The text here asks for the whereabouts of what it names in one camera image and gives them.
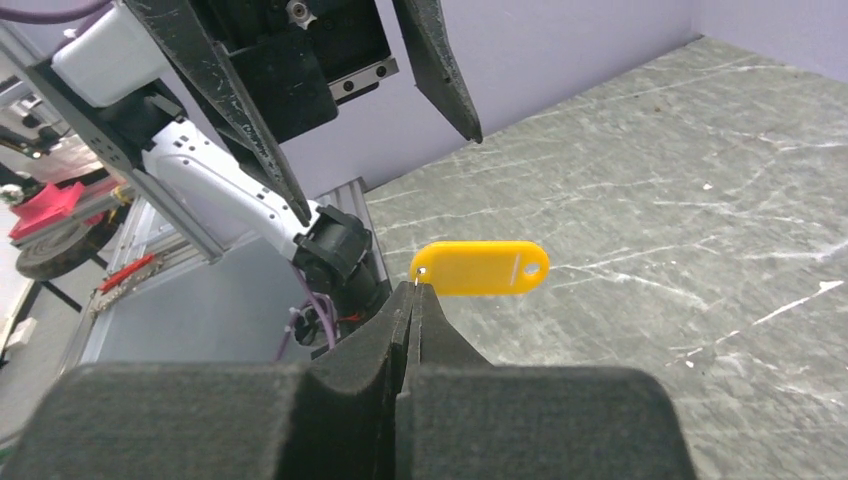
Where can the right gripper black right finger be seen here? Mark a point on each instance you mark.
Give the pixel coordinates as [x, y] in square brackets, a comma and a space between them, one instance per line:
[460, 417]

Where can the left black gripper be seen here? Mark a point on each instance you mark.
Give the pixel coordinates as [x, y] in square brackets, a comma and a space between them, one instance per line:
[300, 60]

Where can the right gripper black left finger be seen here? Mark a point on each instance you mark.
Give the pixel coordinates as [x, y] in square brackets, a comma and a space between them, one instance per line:
[331, 418]

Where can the yellow key tag with keyring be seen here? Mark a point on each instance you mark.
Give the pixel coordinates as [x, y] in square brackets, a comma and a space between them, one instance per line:
[480, 268]

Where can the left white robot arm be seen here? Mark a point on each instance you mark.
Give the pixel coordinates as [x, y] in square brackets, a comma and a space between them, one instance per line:
[333, 251]

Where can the red pink object outside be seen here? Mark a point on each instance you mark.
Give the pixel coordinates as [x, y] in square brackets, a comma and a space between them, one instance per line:
[51, 205]

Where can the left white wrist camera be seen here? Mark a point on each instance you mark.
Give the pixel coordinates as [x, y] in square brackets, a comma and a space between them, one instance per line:
[111, 59]

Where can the aluminium frame rail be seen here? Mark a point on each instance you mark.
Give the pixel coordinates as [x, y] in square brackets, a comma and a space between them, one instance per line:
[132, 179]

